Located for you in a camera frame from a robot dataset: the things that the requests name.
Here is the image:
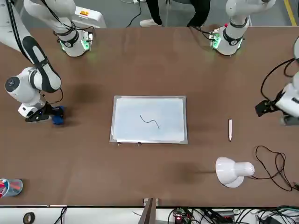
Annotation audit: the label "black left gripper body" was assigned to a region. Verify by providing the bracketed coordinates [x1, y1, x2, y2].
[271, 99, 283, 115]

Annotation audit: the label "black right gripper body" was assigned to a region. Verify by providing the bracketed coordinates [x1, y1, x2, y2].
[25, 104, 56, 123]

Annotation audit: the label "blue whiteboard eraser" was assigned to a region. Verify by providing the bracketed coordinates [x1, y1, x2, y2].
[51, 106, 65, 126]

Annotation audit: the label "silver framed whiteboard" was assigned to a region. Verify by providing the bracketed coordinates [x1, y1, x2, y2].
[109, 95, 189, 145]

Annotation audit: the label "white desk lamp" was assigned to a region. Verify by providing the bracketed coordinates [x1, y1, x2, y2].
[215, 156, 255, 189]

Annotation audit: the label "clear plastic pen cup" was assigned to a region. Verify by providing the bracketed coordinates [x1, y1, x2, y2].
[0, 178, 23, 198]

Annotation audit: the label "black tape roll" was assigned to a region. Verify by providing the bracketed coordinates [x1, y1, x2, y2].
[23, 212, 36, 224]

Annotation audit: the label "white cabinet with yellow label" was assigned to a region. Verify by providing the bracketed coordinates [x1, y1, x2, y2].
[74, 6, 107, 29]

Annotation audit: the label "circuit board with red light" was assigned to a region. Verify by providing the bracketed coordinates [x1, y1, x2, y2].
[172, 209, 194, 224]

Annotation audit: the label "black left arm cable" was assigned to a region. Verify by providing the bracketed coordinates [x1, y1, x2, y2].
[260, 57, 299, 101]

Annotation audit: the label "black lamp cable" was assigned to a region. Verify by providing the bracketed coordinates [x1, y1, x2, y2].
[251, 146, 299, 192]

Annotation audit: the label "tangled black desk cables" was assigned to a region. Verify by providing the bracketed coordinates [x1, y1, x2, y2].
[193, 205, 299, 224]

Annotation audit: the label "aluminium frame post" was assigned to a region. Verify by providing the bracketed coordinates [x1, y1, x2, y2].
[140, 197, 157, 224]

